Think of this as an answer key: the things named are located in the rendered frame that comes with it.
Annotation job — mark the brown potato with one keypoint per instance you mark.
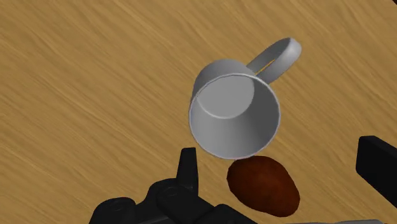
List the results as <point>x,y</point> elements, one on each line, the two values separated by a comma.
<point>263,185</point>

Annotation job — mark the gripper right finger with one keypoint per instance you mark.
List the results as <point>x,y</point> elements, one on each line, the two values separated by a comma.
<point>377,166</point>

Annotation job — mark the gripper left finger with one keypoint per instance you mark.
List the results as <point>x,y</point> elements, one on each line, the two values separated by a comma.
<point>187,173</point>

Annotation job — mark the white mug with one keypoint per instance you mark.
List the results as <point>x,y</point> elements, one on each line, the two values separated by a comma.
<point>234,115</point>

